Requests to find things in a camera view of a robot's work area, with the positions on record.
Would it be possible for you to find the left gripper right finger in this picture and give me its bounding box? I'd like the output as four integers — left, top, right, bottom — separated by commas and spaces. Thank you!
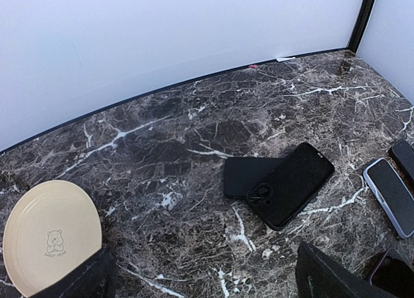
295, 242, 396, 297

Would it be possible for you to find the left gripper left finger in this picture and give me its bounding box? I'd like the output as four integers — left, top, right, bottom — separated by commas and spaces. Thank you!
33, 247, 118, 297

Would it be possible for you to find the pink phone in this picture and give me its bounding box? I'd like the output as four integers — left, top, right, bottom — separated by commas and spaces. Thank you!
369, 248, 413, 297

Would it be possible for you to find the silver white phone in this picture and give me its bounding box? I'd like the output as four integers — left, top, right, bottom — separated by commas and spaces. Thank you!
367, 162, 414, 236

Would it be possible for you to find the lavender phone case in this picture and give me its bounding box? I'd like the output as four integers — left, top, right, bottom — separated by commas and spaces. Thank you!
362, 158, 414, 240

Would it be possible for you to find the tan wooden round plate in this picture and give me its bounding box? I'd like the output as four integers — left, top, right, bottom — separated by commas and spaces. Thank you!
3, 180, 102, 297

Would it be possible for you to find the right black corner post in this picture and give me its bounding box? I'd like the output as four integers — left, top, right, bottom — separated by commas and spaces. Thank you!
347, 0, 375, 54

